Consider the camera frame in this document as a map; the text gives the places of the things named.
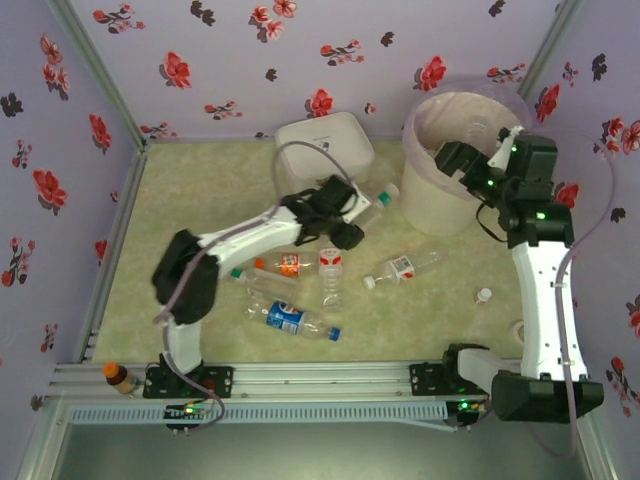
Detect red white label plastic bottle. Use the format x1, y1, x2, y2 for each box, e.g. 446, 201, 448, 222
362, 249, 446, 290
318, 247, 347, 310

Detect clear bottle with green cap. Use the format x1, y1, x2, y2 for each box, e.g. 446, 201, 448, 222
229, 267, 299, 301
357, 182, 401, 231

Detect Pepsi label plastic bottle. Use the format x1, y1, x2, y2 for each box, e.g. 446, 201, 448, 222
245, 298, 343, 342

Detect beige bin with plastic liner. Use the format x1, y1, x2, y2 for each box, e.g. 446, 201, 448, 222
399, 74, 534, 237

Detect orange label bottle orange cap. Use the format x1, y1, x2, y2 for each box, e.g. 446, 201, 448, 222
254, 252, 321, 278

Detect white zip storage case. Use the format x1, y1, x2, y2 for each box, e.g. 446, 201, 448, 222
275, 111, 376, 195

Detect black circuit board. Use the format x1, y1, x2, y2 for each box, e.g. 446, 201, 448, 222
447, 397, 489, 431
164, 402, 224, 436

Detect brown bottle with orange cap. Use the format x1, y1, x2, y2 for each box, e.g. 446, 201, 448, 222
102, 362, 139, 396

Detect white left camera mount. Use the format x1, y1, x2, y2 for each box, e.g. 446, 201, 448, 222
343, 185, 373, 221

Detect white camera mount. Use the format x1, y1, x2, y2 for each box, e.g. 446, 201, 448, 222
343, 185, 373, 221
487, 127, 525, 169

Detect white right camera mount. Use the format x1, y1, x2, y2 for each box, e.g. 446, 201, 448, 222
487, 127, 525, 169

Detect lilac left arm cable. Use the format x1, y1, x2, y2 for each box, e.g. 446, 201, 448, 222
154, 141, 351, 434

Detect lilac arm cable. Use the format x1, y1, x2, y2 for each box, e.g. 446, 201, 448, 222
474, 128, 621, 459
154, 141, 351, 434

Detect lilac right arm cable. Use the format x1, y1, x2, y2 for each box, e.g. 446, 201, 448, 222
474, 128, 621, 459

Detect aluminium extrusion cross rail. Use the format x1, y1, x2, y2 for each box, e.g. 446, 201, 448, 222
49, 360, 591, 401

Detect aluminium corner post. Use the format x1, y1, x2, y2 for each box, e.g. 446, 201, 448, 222
519, 0, 586, 96
47, 0, 149, 149

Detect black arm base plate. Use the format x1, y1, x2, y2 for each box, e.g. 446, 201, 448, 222
142, 364, 236, 401
408, 362, 494, 399

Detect white slotted cable duct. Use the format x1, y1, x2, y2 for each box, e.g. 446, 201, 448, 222
67, 404, 449, 427

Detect aluminium side rail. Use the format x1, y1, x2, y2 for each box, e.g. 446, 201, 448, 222
73, 142, 151, 364

